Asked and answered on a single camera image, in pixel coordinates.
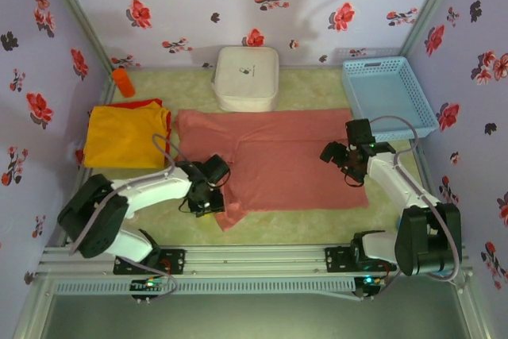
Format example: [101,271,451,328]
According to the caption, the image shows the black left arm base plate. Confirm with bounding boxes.
[113,248,187,276]

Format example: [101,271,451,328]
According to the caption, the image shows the grey left arm cable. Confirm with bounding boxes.
[68,133,188,257]

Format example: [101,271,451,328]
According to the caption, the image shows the white slotted cable duct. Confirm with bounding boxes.
[52,278,357,297]

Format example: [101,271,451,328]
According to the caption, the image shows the blue perforated plastic basket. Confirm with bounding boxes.
[341,56,440,141]

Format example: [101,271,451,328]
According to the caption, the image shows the orange cylinder bottle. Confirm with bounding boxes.
[111,68,137,99]

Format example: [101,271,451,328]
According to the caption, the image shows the aluminium frame post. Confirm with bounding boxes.
[36,0,115,78]
[399,0,466,59]

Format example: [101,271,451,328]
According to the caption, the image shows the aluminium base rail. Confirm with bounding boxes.
[36,245,474,277]

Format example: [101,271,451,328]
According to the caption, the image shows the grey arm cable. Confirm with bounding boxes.
[68,133,188,257]
[367,115,464,289]

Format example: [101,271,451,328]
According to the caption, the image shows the yellow t-shirt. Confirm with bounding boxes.
[82,104,172,170]

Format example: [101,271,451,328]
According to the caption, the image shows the white zip case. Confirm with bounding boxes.
[210,45,280,114]

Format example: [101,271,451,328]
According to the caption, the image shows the pink t-shirt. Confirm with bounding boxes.
[174,107,370,233]

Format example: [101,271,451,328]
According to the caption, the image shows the grey right arm cable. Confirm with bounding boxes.
[367,115,464,289]

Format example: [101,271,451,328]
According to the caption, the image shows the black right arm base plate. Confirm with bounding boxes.
[324,246,398,273]

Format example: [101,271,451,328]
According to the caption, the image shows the circuit board with green light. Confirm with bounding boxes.
[129,276,171,291]
[354,274,385,301]

